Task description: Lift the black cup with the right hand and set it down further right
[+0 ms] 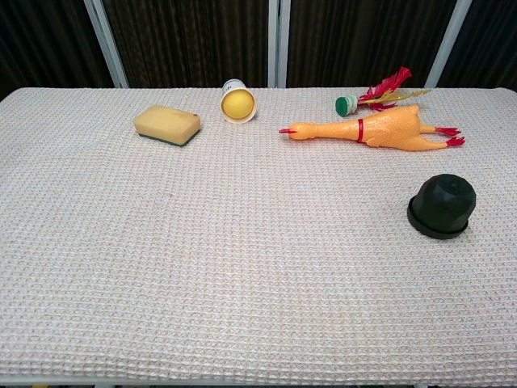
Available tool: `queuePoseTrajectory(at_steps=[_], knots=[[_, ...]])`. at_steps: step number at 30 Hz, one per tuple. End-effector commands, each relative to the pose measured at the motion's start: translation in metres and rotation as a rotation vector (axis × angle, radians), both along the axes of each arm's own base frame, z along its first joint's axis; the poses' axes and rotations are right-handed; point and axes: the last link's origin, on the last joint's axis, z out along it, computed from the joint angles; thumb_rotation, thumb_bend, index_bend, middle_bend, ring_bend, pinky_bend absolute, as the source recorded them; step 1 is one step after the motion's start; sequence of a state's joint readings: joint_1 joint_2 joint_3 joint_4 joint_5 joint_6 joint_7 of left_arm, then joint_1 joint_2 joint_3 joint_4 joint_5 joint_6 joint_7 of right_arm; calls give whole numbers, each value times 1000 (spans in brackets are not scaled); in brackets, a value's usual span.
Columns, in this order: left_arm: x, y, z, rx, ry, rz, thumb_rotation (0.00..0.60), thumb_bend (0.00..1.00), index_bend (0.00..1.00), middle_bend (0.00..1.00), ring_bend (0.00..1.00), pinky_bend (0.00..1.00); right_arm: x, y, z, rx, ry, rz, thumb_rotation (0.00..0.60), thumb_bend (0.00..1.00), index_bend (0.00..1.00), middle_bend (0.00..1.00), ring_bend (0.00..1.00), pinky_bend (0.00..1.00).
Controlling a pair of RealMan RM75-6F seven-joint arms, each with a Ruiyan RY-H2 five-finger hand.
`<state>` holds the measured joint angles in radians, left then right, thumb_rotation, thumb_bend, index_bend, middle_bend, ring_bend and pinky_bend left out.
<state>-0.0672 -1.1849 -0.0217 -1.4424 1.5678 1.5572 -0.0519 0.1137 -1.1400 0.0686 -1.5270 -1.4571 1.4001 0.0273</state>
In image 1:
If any black upturned bowl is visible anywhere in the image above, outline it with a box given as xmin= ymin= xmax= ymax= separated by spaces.
xmin=406 ymin=173 xmax=477 ymax=240

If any white paper cup yellow inside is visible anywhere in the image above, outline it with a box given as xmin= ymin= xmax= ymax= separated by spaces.
xmin=220 ymin=78 xmax=259 ymax=124

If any beige woven tablecloth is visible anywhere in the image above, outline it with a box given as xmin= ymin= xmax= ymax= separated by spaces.
xmin=0 ymin=86 xmax=517 ymax=383

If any yellow green sponge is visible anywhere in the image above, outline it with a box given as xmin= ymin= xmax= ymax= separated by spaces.
xmin=132 ymin=103 xmax=202 ymax=147

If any red feather shuttlecock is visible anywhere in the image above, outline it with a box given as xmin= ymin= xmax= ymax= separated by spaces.
xmin=334 ymin=66 xmax=432 ymax=118

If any yellow rubber chicken toy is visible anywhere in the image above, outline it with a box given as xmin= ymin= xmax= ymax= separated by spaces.
xmin=278 ymin=104 xmax=466 ymax=153

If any dark brown partition panel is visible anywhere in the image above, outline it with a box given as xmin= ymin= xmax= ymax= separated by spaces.
xmin=438 ymin=0 xmax=517 ymax=92
xmin=100 ymin=0 xmax=271 ymax=89
xmin=0 ymin=0 xmax=116 ymax=100
xmin=287 ymin=0 xmax=460 ymax=89

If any white metal frame post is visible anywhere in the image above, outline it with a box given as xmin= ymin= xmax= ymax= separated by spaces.
xmin=267 ymin=0 xmax=280 ymax=89
xmin=83 ymin=0 xmax=129 ymax=89
xmin=278 ymin=0 xmax=292 ymax=89
xmin=424 ymin=0 xmax=473 ymax=89

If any white table frame rail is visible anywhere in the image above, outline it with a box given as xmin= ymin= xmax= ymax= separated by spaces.
xmin=0 ymin=375 xmax=517 ymax=388

